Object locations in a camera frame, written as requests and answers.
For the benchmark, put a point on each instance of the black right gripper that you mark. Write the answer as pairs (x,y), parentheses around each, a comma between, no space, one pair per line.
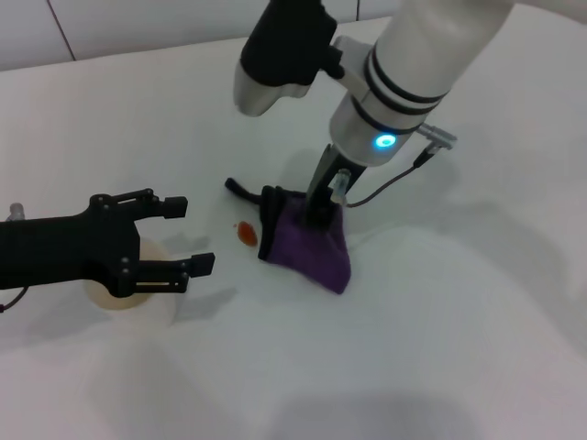
(321,174)

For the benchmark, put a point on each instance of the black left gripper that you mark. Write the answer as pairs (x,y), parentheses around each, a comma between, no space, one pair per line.
(69,247)

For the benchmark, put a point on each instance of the purple-blue rag with black trim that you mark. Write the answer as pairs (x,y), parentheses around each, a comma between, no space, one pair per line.
(312,256)

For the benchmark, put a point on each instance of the white paper cup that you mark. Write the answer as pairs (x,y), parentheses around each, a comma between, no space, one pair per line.
(114,302)

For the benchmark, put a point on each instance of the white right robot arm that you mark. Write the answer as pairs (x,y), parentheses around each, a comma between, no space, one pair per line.
(413,59)

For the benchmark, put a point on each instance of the brown liquid stain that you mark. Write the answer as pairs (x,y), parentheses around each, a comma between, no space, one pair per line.
(245,234)

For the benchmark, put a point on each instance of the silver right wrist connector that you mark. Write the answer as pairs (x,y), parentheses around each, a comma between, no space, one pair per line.
(438,135)

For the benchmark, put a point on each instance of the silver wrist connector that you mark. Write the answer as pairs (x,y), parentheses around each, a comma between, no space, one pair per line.
(438,135)
(17,212)

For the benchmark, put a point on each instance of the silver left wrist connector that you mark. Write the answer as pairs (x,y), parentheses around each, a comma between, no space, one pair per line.
(17,212)

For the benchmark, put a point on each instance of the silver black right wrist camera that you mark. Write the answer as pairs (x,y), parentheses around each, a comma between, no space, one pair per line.
(284,41)

